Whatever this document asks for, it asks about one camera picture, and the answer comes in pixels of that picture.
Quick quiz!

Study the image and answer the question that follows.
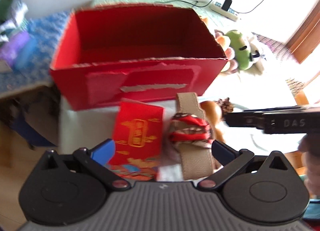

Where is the beige strap with red scarf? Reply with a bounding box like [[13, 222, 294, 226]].
[[168, 92, 216, 180]]

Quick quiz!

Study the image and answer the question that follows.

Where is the pile of folded clothes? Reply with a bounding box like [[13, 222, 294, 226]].
[[0, 0, 28, 44]]

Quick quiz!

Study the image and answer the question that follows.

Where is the white power strip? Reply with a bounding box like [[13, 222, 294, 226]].
[[209, 1, 239, 22]]

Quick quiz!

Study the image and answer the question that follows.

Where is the white horned sheep plush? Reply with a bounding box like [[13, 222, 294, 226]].
[[246, 34, 270, 77]]

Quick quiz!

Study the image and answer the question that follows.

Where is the wooden door frame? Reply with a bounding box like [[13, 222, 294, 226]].
[[285, 9, 320, 64]]

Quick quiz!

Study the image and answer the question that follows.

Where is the green plush toy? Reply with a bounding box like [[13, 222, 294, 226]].
[[226, 29, 260, 70]]

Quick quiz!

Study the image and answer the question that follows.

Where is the brown pine cone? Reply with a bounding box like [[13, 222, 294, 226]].
[[216, 97, 235, 115]]

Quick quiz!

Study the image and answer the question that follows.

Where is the person's right hand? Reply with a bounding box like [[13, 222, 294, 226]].
[[298, 134, 320, 198]]

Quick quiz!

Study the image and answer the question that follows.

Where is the purple tissue pack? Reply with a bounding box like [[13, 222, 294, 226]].
[[0, 31, 30, 67]]

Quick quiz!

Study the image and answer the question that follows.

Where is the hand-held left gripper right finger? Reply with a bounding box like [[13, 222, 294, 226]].
[[197, 140, 292, 192]]

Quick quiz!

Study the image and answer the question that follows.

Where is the blue glasses case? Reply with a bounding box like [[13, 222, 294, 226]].
[[15, 38, 38, 69]]

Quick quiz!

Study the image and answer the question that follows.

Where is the pinkish brown plush toy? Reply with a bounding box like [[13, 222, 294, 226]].
[[220, 46, 241, 75]]

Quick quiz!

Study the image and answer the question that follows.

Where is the brown gourd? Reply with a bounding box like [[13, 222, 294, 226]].
[[200, 101, 226, 145]]

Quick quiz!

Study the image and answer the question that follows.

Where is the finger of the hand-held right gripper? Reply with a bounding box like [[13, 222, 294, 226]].
[[223, 108, 265, 130]]

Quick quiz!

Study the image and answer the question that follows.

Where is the yellow tiger plush toy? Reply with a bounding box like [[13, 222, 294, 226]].
[[214, 30, 232, 50]]

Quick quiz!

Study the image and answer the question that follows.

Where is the red cardboard box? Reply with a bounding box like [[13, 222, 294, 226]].
[[49, 3, 228, 111]]

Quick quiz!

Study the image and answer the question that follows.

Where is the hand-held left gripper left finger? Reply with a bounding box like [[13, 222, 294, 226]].
[[37, 139, 132, 192]]

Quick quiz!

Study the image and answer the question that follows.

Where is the red gold-printed packet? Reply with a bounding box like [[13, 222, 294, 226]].
[[107, 98, 164, 181]]

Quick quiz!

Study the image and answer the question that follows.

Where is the blue patterned cloth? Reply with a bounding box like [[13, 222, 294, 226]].
[[0, 10, 73, 97]]

